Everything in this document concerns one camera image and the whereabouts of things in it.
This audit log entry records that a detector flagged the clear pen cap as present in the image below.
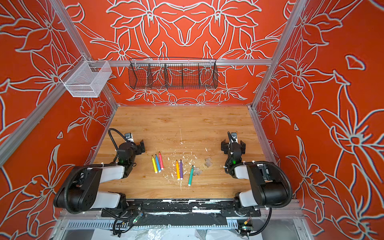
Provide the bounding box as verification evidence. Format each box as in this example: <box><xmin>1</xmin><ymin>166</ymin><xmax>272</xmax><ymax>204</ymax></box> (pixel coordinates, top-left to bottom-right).
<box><xmin>193</xmin><ymin>168</ymin><xmax>203</xmax><ymax>176</ymax></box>
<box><xmin>205</xmin><ymin>158</ymin><xmax>213</xmax><ymax>168</ymax></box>

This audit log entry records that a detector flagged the purple marker pen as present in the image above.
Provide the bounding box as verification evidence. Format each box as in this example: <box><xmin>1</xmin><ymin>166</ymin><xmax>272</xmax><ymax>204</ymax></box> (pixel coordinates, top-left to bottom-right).
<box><xmin>179</xmin><ymin>160</ymin><xmax>183</xmax><ymax>173</ymax></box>

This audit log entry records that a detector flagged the green marker pen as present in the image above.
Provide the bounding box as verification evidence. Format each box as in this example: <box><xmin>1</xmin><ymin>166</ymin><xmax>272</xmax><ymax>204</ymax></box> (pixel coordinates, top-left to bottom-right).
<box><xmin>188</xmin><ymin>165</ymin><xmax>195</xmax><ymax>187</ymax></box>

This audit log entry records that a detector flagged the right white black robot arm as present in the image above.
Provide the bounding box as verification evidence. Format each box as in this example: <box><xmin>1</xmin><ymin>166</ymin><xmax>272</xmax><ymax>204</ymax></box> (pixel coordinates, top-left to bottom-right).
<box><xmin>221</xmin><ymin>134</ymin><xmax>293</xmax><ymax>209</ymax></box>

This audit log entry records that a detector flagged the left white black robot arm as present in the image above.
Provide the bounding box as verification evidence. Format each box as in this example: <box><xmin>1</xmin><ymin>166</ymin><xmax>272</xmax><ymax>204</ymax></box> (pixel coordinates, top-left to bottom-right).
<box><xmin>54</xmin><ymin>141</ymin><xmax>146</xmax><ymax>214</ymax></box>

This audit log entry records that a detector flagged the yellow marker pen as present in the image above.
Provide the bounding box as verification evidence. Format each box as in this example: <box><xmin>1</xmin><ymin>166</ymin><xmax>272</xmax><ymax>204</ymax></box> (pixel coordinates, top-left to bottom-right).
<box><xmin>152</xmin><ymin>156</ymin><xmax>158</xmax><ymax>174</ymax></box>

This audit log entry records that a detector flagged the pink marker pen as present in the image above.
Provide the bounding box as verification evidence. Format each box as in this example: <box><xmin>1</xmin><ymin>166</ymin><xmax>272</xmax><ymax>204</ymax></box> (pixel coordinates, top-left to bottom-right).
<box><xmin>159</xmin><ymin>152</ymin><xmax>164</xmax><ymax>170</ymax></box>

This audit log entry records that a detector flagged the orange marker pen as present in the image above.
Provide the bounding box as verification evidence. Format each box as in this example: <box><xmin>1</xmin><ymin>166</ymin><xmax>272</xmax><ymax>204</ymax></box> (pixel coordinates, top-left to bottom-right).
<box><xmin>176</xmin><ymin>161</ymin><xmax>181</xmax><ymax>180</ymax></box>

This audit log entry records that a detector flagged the clear plastic bin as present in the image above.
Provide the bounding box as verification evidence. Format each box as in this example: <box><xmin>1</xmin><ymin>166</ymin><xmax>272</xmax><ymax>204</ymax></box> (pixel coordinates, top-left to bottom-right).
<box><xmin>59</xmin><ymin>56</ymin><xmax>112</xmax><ymax>98</ymax></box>

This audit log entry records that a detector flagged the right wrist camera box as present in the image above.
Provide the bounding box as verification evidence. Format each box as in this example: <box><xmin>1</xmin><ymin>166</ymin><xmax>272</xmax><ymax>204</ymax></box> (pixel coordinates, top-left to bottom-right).
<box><xmin>230</xmin><ymin>132</ymin><xmax>238</xmax><ymax>143</ymax></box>

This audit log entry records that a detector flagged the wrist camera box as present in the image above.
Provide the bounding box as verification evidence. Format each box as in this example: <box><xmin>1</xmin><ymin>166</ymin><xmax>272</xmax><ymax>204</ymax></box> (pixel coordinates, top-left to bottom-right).
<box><xmin>230</xmin><ymin>132</ymin><xmax>238</xmax><ymax>143</ymax></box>
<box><xmin>125</xmin><ymin>133</ymin><xmax>134</xmax><ymax>142</ymax></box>

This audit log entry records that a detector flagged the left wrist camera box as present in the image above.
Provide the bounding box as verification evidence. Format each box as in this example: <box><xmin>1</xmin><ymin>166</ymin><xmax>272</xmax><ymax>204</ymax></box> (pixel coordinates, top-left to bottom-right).
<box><xmin>125</xmin><ymin>133</ymin><xmax>134</xmax><ymax>142</ymax></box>

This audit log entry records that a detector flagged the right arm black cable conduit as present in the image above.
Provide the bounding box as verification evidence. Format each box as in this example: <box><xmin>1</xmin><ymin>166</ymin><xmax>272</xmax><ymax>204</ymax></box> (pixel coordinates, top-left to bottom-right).
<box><xmin>224</xmin><ymin>160</ymin><xmax>293</xmax><ymax>209</ymax></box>

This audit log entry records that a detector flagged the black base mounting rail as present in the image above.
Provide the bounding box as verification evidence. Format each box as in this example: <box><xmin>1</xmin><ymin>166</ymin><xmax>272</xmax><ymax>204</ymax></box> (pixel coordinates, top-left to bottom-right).
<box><xmin>100</xmin><ymin>198</ymin><xmax>262</xmax><ymax>228</ymax></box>

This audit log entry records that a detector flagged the black wire mesh basket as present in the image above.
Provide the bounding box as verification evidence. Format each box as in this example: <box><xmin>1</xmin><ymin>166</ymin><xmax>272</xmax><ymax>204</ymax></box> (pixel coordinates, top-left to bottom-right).
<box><xmin>128</xmin><ymin>58</ymin><xmax>219</xmax><ymax>90</ymax></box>

